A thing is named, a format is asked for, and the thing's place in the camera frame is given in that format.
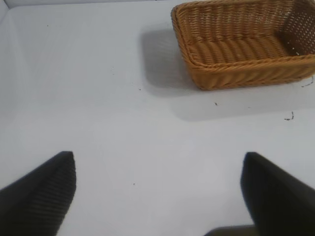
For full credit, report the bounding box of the brown woven wicker basket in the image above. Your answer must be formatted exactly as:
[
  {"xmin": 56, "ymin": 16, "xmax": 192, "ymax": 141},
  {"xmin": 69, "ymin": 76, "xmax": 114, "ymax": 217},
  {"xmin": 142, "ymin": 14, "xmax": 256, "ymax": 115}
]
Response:
[{"xmin": 171, "ymin": 0, "xmax": 315, "ymax": 90}]

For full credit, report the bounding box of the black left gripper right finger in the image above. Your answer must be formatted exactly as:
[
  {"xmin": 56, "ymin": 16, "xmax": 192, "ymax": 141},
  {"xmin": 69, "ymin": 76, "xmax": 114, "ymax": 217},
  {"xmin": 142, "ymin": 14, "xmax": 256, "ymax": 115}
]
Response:
[{"xmin": 240, "ymin": 151, "xmax": 315, "ymax": 236}]

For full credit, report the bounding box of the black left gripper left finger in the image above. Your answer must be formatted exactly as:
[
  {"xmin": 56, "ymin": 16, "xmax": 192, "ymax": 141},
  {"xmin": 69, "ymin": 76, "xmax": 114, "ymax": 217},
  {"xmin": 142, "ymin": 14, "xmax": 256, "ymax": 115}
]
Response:
[{"xmin": 0, "ymin": 151, "xmax": 76, "ymax": 236}]

